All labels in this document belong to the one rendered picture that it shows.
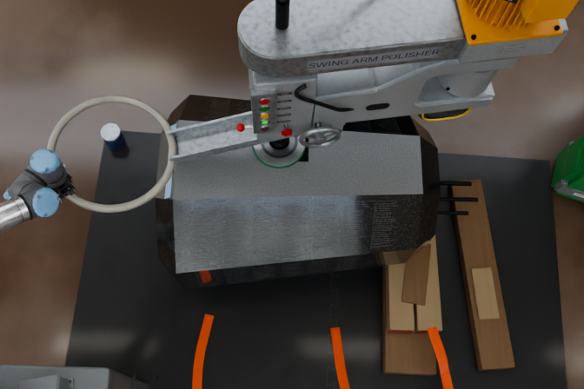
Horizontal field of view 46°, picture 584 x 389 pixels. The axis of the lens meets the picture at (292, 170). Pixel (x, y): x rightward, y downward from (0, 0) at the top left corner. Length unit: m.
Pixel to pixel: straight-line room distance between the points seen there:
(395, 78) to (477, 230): 1.53
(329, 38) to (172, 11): 2.25
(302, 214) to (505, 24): 1.15
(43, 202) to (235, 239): 0.86
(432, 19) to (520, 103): 2.03
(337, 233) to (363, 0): 1.08
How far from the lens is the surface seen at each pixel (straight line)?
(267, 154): 2.76
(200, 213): 2.77
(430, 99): 2.49
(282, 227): 2.79
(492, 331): 3.53
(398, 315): 3.32
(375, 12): 2.09
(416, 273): 3.36
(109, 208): 2.65
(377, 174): 2.79
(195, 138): 2.73
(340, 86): 2.29
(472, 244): 3.60
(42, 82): 4.10
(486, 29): 2.10
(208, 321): 3.46
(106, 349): 3.52
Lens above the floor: 3.43
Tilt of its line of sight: 69 degrees down
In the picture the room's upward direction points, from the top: 4 degrees clockwise
